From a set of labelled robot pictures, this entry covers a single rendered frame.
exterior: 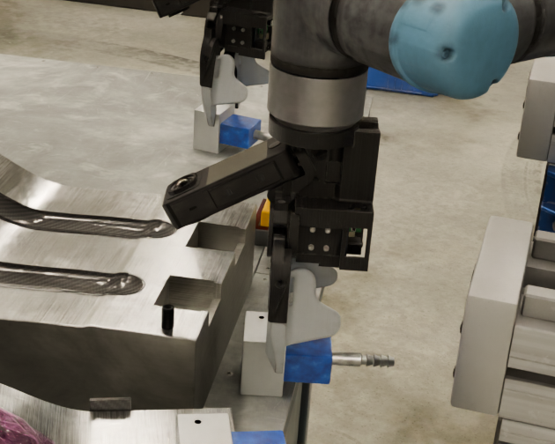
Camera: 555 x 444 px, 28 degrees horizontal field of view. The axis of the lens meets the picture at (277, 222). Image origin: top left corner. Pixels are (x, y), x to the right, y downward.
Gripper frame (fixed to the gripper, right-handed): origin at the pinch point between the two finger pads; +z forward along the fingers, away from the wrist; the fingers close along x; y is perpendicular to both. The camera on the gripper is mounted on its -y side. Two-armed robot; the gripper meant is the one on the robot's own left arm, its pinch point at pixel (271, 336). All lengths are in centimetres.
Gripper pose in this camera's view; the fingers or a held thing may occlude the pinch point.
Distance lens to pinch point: 94.5
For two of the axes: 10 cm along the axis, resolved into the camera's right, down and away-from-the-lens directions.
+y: 10.0, 0.6, 0.1
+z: -0.6, 9.0, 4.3
